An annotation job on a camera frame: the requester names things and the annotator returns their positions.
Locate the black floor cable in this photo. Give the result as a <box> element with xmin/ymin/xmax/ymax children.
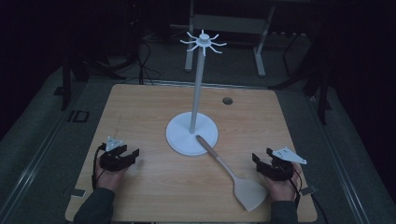
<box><xmin>136</xmin><ymin>40</ymin><xmax>163</xmax><ymax>86</ymax></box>

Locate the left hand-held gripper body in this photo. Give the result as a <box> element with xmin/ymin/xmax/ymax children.
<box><xmin>99</xmin><ymin>135</ymin><xmax>133</xmax><ymax>173</ymax></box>

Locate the person's left hand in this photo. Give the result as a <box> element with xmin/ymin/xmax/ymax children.
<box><xmin>94</xmin><ymin>156</ymin><xmax>129</xmax><ymax>193</ymax></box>

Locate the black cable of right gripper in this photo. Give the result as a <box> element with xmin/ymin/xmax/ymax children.
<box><xmin>289</xmin><ymin>169</ymin><xmax>304</xmax><ymax>210</ymax></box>

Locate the black stand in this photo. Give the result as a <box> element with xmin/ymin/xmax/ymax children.
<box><xmin>60</xmin><ymin>55</ymin><xmax>94</xmax><ymax>112</ymax></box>
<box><xmin>306</xmin><ymin>62</ymin><xmax>332</xmax><ymax>126</ymax></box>

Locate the grey metal table frame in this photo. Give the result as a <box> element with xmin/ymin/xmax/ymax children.
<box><xmin>184</xmin><ymin>0</ymin><xmax>276</xmax><ymax>78</ymax></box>

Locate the beige spatula with wooden handle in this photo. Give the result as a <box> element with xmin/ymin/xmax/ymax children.
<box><xmin>195</xmin><ymin>134</ymin><xmax>269</xmax><ymax>213</ymax></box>

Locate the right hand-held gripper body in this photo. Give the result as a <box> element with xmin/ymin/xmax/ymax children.
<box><xmin>257</xmin><ymin>147</ymin><xmax>308</xmax><ymax>182</ymax></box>

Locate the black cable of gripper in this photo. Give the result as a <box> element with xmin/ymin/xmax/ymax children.
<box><xmin>289</xmin><ymin>169</ymin><xmax>304</xmax><ymax>210</ymax></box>
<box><xmin>91</xmin><ymin>143</ymin><xmax>107</xmax><ymax>191</ymax></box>

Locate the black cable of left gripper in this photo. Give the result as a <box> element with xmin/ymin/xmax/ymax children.
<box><xmin>91</xmin><ymin>143</ymin><xmax>107</xmax><ymax>191</ymax></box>

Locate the person's right hand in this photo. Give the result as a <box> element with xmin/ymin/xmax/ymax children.
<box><xmin>263</xmin><ymin>162</ymin><xmax>304</xmax><ymax>203</ymax></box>

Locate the white utensil stand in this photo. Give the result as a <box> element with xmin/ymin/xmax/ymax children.
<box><xmin>165</xmin><ymin>29</ymin><xmax>228</xmax><ymax>157</ymax></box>

